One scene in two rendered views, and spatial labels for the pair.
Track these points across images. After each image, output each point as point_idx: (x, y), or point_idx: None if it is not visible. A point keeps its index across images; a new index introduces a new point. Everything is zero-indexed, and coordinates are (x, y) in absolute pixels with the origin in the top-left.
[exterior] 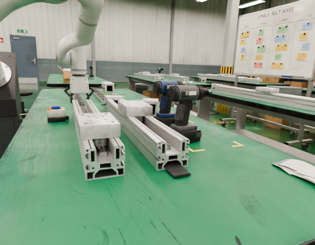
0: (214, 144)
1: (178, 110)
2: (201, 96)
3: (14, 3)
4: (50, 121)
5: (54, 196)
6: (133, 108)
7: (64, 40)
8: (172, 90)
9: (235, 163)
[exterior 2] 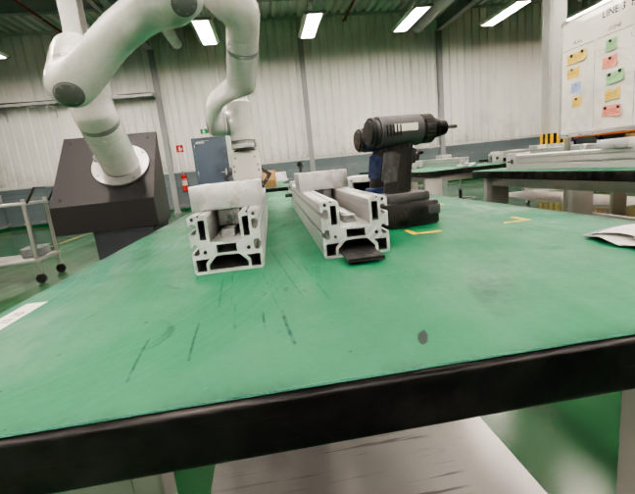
0: (465, 223)
1: (386, 163)
2: (430, 132)
3: (124, 39)
4: None
5: (133, 292)
6: (312, 174)
7: (214, 93)
8: (368, 126)
9: (495, 241)
